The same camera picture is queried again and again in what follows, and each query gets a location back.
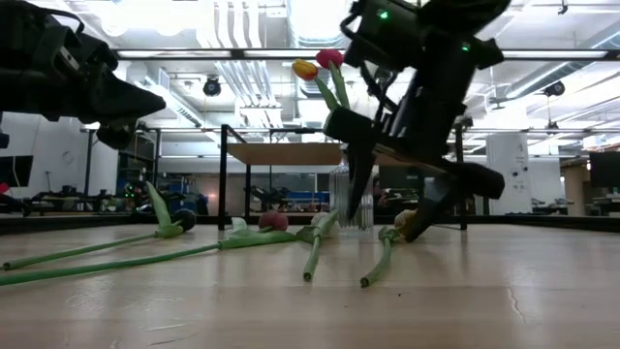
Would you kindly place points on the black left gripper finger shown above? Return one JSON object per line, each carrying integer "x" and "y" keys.
{"x": 118, "y": 133}
{"x": 121, "y": 102}

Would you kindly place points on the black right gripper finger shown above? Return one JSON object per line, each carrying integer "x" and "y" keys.
{"x": 431, "y": 208}
{"x": 359, "y": 174}

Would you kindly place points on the ribbed clear glass vase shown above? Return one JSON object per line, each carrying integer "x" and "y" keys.
{"x": 337, "y": 203}

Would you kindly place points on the pink yellow artificial tulip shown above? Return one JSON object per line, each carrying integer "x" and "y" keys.
{"x": 382, "y": 257}

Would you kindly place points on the white artificial tulip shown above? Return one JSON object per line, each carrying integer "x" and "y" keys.
{"x": 317, "y": 242}

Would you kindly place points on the dark red artificial tulip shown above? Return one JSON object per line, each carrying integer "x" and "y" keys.
{"x": 273, "y": 220}

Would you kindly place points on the dark blue artificial tulip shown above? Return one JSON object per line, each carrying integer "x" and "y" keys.
{"x": 185, "y": 219}

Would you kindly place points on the bright red artificial tulip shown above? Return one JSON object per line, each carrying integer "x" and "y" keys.
{"x": 329, "y": 58}

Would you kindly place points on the yellow orange artificial tulip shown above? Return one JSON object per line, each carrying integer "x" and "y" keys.
{"x": 305, "y": 69}

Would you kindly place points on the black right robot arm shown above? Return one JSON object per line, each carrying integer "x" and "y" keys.
{"x": 387, "y": 29}

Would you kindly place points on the person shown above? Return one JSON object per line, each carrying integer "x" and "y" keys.
{"x": 379, "y": 196}

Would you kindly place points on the white pillar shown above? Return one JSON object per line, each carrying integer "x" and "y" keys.
{"x": 513, "y": 155}

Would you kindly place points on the black ceiling spotlight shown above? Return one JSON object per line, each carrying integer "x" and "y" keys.
{"x": 554, "y": 88}
{"x": 211, "y": 86}

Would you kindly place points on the black monitor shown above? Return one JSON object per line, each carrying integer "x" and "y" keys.
{"x": 605, "y": 169}
{"x": 14, "y": 169}

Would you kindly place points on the black metal background frame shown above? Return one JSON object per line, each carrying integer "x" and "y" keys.
{"x": 89, "y": 165}

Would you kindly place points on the wooden shelf with black frame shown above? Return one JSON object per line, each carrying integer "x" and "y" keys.
{"x": 286, "y": 154}

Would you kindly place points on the black table edge rail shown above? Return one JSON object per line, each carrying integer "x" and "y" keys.
{"x": 72, "y": 224}

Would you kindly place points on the black overhead frame bar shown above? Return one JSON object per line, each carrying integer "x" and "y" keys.
{"x": 237, "y": 53}

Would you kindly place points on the silver ventilation duct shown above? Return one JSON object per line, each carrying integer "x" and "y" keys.
{"x": 310, "y": 24}

